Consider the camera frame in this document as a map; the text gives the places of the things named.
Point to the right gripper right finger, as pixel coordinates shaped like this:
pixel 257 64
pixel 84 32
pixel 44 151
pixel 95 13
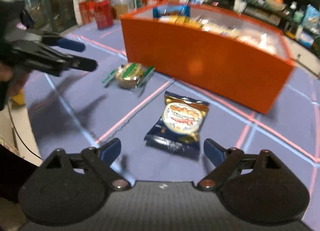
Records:
pixel 225 161

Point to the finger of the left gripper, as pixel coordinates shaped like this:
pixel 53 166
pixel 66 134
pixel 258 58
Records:
pixel 72 62
pixel 57 40

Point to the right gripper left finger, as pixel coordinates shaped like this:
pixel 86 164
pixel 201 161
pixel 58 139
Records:
pixel 100 160

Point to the blue snack packet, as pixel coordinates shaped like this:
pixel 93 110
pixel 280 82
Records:
pixel 171 10

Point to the yellow snack bag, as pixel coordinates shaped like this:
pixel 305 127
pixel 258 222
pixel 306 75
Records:
pixel 183 21

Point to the person left hand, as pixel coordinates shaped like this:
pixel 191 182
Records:
pixel 8 88

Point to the blue plaid tablecloth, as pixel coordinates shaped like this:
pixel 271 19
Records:
pixel 171 156

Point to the red carton box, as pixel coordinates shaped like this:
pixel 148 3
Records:
pixel 86 9

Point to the navy round cookie packet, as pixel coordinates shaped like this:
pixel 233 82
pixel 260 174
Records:
pixel 178 129

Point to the red soda can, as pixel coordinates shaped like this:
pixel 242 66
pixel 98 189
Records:
pixel 103 14

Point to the green white biscuit packet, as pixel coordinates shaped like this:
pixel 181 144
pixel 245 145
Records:
pixel 129 76

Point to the clear plastic jar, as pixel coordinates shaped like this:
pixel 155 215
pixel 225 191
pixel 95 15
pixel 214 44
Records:
pixel 121 7

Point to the orange storage box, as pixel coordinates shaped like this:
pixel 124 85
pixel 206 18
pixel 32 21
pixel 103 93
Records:
pixel 220 64

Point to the fruit bowl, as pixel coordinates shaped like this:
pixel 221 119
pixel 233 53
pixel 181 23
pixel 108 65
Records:
pixel 277 5

